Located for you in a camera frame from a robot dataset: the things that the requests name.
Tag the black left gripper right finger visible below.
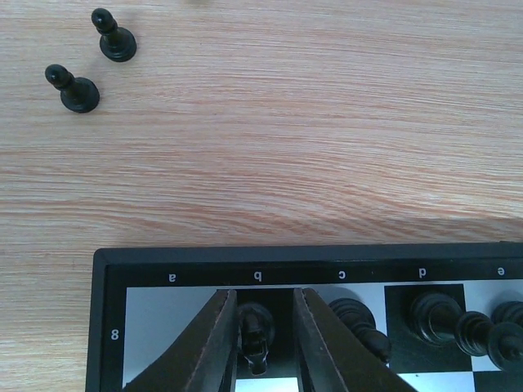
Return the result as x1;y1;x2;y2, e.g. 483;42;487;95
293;288;414;392

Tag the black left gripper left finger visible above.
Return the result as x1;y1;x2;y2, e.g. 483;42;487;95
124;290;238;392

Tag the black bishop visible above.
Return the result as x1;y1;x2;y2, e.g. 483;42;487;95
329;298;391;364

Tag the black knight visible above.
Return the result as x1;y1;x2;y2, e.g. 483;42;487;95
238;302;275;376

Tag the black queen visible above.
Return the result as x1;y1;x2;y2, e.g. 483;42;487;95
409;292;494;357

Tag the black king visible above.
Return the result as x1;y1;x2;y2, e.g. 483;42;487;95
487;301;522;372

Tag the black and white chessboard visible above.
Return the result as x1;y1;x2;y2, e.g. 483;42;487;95
86;242;522;391

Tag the black pawn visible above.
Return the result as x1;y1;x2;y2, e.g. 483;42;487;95
45;64;100;114
91;8;137;62

